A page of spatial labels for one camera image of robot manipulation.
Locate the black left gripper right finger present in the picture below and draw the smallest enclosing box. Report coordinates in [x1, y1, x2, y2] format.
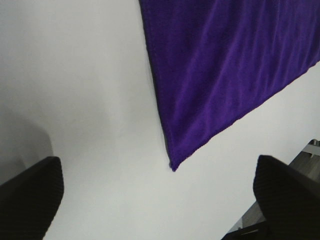
[253, 155, 320, 240]

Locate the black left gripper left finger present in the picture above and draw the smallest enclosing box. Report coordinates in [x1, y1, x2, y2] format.
[0, 156, 64, 240]

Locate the purple towel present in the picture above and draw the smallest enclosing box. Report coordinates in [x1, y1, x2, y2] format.
[139, 0, 320, 171]

